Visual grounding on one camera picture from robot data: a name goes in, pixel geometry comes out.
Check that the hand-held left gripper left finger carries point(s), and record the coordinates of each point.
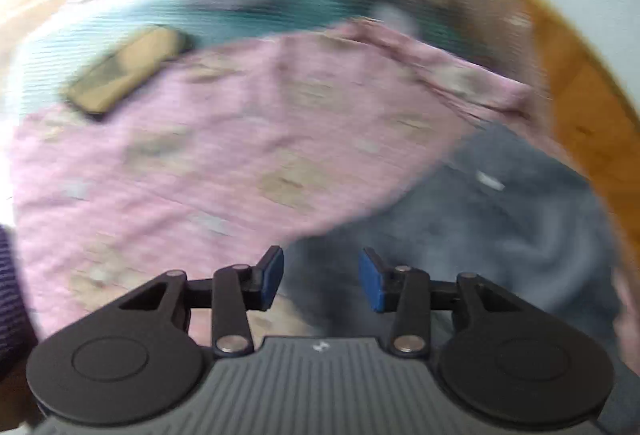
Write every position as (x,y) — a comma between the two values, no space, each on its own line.
(272,277)

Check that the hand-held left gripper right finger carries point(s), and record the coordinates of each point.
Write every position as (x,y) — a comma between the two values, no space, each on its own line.
(371,280)

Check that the grey pants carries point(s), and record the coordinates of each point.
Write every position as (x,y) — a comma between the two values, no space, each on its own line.
(475,225)

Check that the person's right hand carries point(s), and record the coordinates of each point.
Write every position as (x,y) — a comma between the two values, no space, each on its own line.
(627,320)

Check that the pink printed bed sheet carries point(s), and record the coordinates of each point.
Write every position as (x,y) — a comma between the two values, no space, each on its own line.
(225,140)

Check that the person's purple striped clothing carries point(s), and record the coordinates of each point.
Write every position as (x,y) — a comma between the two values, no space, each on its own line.
(12,305)

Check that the teal blanket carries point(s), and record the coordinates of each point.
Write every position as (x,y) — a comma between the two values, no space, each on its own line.
(225,10)

